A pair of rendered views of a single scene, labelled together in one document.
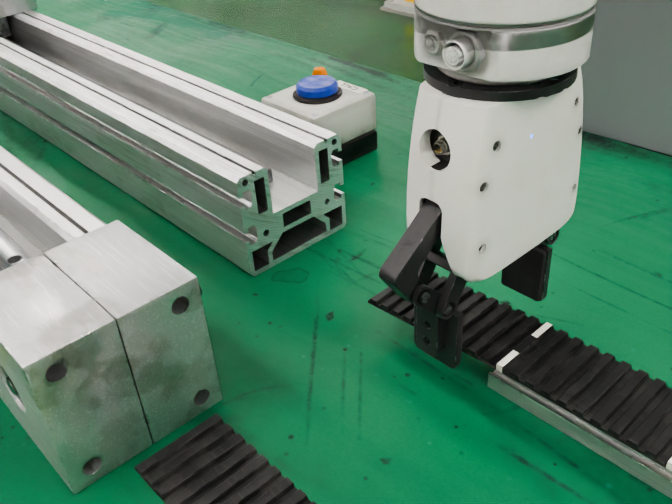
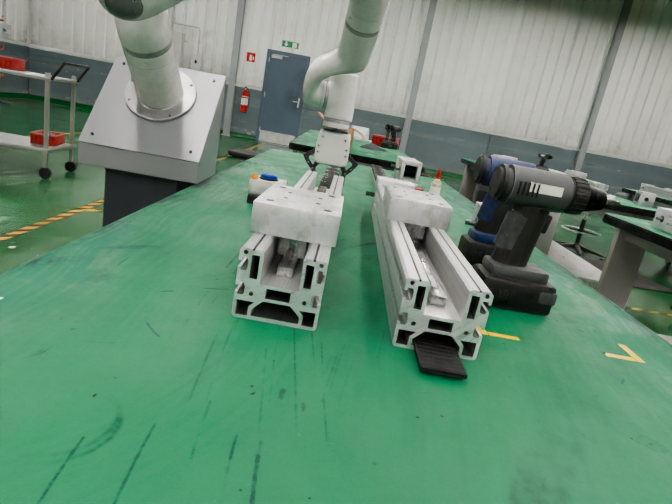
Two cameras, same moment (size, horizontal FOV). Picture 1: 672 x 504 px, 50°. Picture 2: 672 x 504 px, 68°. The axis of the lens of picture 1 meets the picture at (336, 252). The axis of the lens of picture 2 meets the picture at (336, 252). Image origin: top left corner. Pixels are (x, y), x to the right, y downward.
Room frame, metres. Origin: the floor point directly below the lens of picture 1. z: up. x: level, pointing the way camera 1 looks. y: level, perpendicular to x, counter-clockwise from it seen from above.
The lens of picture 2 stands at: (1.47, 0.93, 1.03)
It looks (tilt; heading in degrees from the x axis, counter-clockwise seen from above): 16 degrees down; 220
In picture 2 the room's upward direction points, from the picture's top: 11 degrees clockwise
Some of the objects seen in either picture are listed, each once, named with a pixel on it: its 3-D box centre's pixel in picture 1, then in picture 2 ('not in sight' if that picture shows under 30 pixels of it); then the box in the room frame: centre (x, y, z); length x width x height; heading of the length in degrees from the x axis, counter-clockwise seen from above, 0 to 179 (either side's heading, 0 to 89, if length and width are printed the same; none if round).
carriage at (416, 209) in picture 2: not in sight; (413, 212); (0.67, 0.43, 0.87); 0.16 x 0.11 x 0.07; 40
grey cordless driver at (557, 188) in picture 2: not in sight; (542, 242); (0.67, 0.68, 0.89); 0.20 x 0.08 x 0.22; 132
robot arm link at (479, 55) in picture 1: (498, 33); (337, 124); (0.35, -0.09, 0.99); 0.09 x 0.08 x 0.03; 130
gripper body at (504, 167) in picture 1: (493, 148); (333, 145); (0.35, -0.09, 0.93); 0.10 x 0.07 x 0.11; 130
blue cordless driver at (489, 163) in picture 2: not in sight; (514, 216); (0.47, 0.55, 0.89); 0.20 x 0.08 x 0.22; 132
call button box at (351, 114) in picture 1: (313, 125); (270, 191); (0.65, 0.01, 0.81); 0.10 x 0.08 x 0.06; 130
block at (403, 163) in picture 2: not in sight; (406, 170); (-0.47, -0.36, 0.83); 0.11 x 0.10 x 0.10; 134
